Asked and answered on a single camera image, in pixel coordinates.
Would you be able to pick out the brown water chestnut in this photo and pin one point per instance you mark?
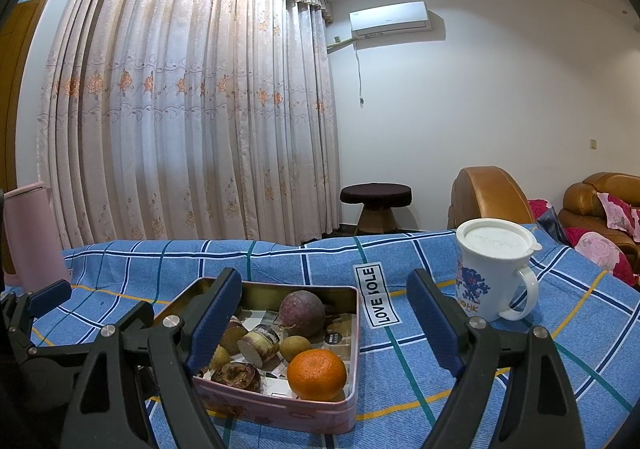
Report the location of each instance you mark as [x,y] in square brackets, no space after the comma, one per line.
[236,376]

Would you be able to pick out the pale embroidered curtain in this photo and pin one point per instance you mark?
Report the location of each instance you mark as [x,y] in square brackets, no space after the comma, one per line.
[175,104]

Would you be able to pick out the pink floral pillow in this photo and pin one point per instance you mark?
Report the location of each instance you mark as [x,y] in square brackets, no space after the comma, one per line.
[620,214]

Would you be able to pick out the purple passion fruit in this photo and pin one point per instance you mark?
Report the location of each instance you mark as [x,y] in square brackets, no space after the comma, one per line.
[302,313]

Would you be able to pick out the white cup lid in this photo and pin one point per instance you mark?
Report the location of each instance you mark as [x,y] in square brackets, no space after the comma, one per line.
[495,239]

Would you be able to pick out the round dark stool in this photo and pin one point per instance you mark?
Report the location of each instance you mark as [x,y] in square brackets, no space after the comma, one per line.
[375,194]

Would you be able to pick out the orange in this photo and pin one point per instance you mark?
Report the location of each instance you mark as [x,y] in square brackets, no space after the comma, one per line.
[316,375]

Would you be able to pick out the blue plaid blanket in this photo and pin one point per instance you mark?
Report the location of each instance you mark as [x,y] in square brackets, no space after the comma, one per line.
[300,259]

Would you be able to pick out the cut taro piece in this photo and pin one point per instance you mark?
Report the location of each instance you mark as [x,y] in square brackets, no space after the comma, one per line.
[257,346]

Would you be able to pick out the brown leather sofa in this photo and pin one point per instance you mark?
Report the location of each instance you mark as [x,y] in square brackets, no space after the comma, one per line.
[580,204]

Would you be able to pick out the pink thermos bottle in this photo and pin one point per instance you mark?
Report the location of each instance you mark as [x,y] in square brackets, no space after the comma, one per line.
[35,239]

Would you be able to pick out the newspaper lining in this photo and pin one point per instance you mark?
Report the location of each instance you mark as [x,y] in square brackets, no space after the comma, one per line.
[340,329]

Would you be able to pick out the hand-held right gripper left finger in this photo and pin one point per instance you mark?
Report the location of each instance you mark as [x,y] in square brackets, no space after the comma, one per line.
[215,321]

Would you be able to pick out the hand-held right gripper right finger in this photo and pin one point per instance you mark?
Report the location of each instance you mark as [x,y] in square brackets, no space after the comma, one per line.
[435,324]

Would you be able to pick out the pink floral cushion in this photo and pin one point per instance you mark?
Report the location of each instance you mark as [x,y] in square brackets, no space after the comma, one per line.
[602,251]

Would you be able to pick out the brown leather armchair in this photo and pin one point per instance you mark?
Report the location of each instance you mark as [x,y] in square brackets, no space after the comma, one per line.
[490,194]

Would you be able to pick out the white printed cup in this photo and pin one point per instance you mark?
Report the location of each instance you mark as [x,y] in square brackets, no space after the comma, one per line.
[480,289]

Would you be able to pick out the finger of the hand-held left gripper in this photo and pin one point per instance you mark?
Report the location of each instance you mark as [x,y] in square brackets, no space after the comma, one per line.
[50,298]
[137,316]

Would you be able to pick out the air conditioner pipe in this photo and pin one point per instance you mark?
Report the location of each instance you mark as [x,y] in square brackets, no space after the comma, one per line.
[340,44]

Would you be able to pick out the white air conditioner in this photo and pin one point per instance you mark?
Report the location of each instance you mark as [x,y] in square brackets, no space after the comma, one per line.
[390,19]

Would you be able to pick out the pink metal tin box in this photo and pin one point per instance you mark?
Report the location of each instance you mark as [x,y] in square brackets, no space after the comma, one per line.
[280,416]

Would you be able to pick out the wooden door frame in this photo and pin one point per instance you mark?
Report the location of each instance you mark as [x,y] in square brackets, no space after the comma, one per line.
[12,79]

